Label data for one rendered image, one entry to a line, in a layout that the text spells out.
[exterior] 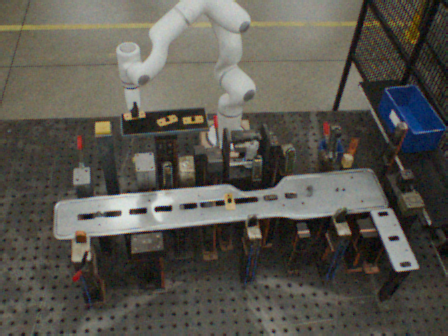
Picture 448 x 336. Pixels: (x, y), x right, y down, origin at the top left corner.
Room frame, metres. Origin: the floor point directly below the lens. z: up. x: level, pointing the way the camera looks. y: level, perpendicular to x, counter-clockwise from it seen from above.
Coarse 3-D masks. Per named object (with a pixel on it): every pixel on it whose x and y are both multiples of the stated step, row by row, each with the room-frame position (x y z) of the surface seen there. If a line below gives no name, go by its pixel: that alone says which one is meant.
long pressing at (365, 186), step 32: (160, 192) 1.31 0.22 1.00; (192, 192) 1.32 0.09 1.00; (224, 192) 1.33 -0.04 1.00; (256, 192) 1.34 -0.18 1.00; (288, 192) 1.35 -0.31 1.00; (320, 192) 1.37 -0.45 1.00; (352, 192) 1.38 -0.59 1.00; (64, 224) 1.12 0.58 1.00; (96, 224) 1.13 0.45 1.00; (128, 224) 1.14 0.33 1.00; (160, 224) 1.15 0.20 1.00; (192, 224) 1.16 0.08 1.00
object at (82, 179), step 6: (84, 168) 1.36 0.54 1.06; (78, 174) 1.33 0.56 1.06; (84, 174) 1.33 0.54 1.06; (90, 174) 1.34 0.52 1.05; (78, 180) 1.30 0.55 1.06; (84, 180) 1.30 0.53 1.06; (90, 180) 1.31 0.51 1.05; (78, 186) 1.28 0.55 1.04; (84, 186) 1.28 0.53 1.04; (90, 186) 1.29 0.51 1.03; (78, 192) 1.28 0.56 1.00; (84, 192) 1.28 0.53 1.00; (90, 192) 1.29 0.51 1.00; (78, 198) 1.27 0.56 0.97; (84, 216) 1.28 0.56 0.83; (90, 216) 1.29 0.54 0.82
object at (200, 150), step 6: (198, 150) 1.47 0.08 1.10; (204, 150) 1.47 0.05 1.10; (198, 156) 1.45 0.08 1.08; (204, 156) 1.46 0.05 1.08; (198, 162) 1.45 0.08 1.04; (204, 162) 1.46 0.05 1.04; (198, 168) 1.45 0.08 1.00; (204, 168) 1.46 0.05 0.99; (198, 174) 1.45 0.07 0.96; (198, 180) 1.45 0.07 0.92; (198, 186) 1.45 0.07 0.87
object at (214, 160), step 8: (208, 152) 1.48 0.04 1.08; (216, 152) 1.48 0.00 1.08; (208, 160) 1.44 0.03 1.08; (216, 160) 1.44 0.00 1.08; (208, 168) 1.43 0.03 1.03; (216, 168) 1.43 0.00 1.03; (208, 176) 1.43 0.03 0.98; (216, 176) 1.43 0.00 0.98; (208, 184) 1.43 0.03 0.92; (216, 184) 1.44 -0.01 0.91; (216, 200) 1.44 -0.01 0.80
